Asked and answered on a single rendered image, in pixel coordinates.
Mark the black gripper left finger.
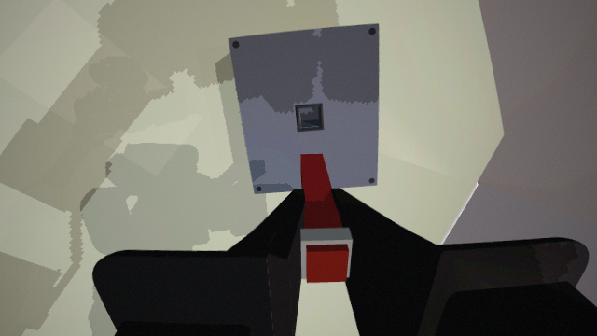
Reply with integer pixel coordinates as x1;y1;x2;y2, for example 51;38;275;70
92;189;305;336

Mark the grey rectangular panel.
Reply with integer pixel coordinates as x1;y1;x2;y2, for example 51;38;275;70
229;24;380;194

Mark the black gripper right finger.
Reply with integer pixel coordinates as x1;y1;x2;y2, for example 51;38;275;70
331;189;590;336

